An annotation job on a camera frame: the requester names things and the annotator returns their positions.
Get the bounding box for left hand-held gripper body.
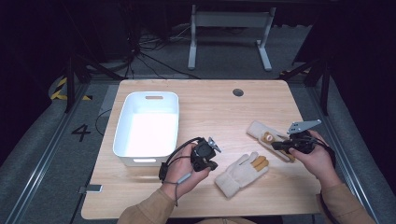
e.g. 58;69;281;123
190;136;222;164

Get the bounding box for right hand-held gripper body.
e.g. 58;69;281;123
286;119;323;155

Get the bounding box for cream and tan knit glove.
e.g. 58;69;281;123
214;151;270;199
246;120;297;163

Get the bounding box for white plastic storage bin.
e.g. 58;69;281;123
112;91;180;168

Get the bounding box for person's left hand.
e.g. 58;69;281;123
160;142;211;201

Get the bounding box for person's right hand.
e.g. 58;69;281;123
288;130;343;189

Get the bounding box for black metal stand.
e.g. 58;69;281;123
279;55;332;117
63;51;126;114

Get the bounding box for person's tan clothing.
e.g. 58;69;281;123
194;217;260;224

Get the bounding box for thin grey wrist cord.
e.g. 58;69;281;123
163;171;193;207

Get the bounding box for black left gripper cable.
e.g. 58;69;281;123
158;136;205;183

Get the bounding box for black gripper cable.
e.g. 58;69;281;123
306;130;341;224
158;136;205;183

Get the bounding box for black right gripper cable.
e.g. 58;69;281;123
306;130;341;224

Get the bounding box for metal floor rail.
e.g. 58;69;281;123
3;83;92;224
306;86;380;224

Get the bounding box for small metal bracket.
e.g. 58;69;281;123
77;184;104;195

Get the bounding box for thin black floor cable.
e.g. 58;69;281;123
94;107;113;137

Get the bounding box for tangle of floor cables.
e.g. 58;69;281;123
123;25;201;80

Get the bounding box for white metal desk frame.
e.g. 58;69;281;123
187;4;277;72

